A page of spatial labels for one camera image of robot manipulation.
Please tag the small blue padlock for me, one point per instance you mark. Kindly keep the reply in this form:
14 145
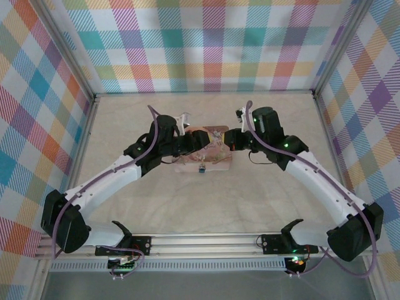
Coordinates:
202 169

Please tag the pink illustrated storybook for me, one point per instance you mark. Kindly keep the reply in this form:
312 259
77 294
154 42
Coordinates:
215 156

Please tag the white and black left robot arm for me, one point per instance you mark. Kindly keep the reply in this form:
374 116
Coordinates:
103 181

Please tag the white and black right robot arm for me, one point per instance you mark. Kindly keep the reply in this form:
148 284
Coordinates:
318 187

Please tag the left controller circuit board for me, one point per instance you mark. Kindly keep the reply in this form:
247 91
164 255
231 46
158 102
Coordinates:
122 264

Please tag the controller circuit board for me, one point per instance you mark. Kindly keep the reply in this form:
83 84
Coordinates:
295 260
122 264

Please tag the right controller circuit board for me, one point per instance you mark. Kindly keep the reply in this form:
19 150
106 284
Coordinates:
295 260

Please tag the grey metal base sheet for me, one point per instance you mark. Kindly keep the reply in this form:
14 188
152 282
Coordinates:
203 287

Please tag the aluminium frame floor rail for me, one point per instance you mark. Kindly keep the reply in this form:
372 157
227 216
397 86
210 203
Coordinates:
203 93
334 156
79 156

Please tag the aluminium frame post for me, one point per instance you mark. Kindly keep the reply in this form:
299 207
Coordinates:
71 47
339 47

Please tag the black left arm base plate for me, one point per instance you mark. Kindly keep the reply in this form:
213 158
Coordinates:
142 243

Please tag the aluminium mounting rail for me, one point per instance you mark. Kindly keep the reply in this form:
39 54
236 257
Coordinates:
203 245

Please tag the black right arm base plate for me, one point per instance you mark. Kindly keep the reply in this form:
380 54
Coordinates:
272 243

